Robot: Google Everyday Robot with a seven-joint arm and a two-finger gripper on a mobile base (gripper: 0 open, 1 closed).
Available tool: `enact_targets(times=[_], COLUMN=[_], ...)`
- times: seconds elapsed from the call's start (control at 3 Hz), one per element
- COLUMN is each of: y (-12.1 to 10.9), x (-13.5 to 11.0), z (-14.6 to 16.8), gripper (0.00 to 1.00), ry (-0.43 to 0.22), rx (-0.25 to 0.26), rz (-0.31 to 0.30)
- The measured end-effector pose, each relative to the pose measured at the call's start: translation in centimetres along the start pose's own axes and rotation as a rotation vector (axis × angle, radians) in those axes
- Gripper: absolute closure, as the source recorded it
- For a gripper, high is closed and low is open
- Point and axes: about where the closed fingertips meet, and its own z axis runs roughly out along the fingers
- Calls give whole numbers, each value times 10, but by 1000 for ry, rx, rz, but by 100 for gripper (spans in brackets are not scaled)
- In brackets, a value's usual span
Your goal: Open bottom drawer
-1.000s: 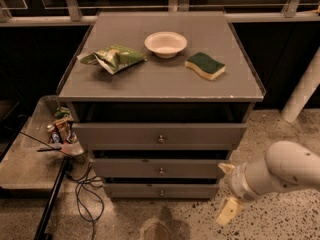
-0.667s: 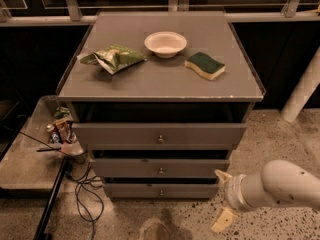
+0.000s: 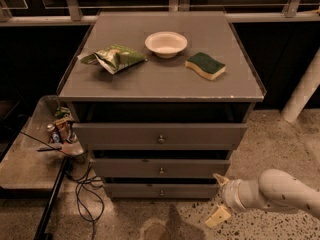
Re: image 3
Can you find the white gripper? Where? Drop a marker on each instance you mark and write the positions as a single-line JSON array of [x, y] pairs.
[[230, 194]]

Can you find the grey bottom drawer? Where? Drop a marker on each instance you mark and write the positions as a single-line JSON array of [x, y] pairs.
[[161, 191]]

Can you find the grey drawer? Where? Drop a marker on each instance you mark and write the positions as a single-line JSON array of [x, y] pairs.
[[161, 191], [160, 136], [159, 168]]

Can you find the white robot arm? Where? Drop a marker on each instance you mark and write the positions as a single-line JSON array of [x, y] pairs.
[[274, 190]]

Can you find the grey drawer cabinet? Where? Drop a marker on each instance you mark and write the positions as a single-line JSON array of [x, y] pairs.
[[163, 90]]

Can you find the grey top drawer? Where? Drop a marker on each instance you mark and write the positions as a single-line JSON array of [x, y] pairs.
[[160, 136]]

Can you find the grey middle drawer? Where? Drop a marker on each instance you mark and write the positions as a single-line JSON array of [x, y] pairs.
[[159, 168]]

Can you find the green yellow sponge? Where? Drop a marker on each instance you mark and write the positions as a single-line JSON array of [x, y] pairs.
[[205, 66]]

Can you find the white bowl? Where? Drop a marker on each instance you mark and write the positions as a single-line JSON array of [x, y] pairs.
[[166, 44]]

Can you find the snack packages in bin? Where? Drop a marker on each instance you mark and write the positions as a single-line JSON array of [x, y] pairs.
[[64, 124]]

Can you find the green chip bag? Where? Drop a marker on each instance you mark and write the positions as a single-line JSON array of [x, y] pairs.
[[113, 58]]

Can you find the soda can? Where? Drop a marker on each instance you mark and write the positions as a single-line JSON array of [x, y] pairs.
[[54, 134]]

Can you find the black pole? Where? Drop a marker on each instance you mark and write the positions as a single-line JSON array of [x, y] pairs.
[[41, 229]]

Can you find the clear plastic bin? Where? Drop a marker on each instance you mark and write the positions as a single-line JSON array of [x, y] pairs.
[[24, 167]]

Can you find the metal window railing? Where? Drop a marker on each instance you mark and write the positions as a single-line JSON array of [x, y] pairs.
[[27, 12]]

